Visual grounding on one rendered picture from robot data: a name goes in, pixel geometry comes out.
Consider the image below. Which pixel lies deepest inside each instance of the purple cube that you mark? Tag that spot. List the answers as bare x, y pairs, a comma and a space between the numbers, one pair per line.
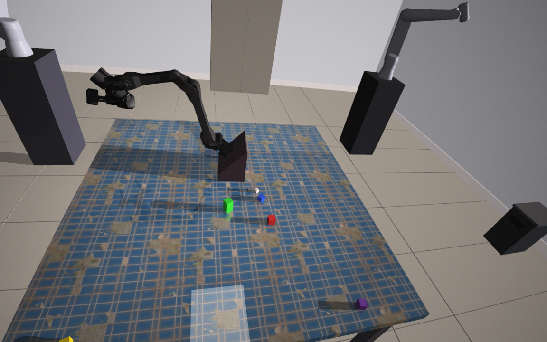
362, 304

